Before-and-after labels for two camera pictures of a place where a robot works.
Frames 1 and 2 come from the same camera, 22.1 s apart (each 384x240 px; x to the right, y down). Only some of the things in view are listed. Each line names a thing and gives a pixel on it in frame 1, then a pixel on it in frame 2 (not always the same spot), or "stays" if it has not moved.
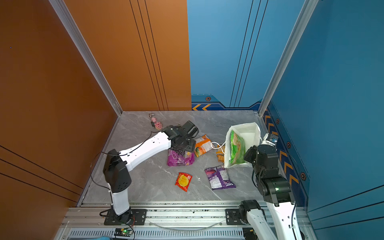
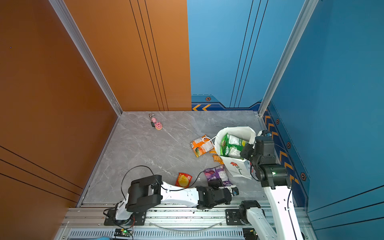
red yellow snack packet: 183,181 stays
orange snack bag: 203,145 stays
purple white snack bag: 218,178 stays
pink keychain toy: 158,125 stays
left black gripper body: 189,145 -> 216,186
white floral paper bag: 227,163 -> 239,167
